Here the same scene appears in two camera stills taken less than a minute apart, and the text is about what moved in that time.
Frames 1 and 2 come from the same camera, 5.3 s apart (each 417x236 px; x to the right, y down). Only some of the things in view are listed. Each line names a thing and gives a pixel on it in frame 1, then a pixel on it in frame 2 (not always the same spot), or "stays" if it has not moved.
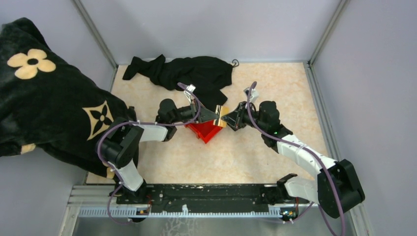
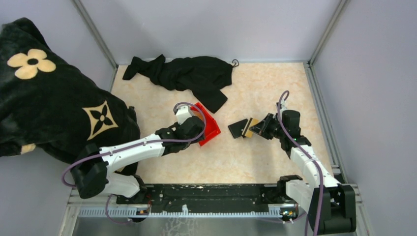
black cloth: [206, 76] stays
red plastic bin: [206, 131] stays
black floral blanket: [45, 103] stays
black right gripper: [232, 118] -> [261, 128]
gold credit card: [222, 111] -> [249, 133]
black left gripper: [205, 115] -> [196, 140]
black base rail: [202, 198] stays
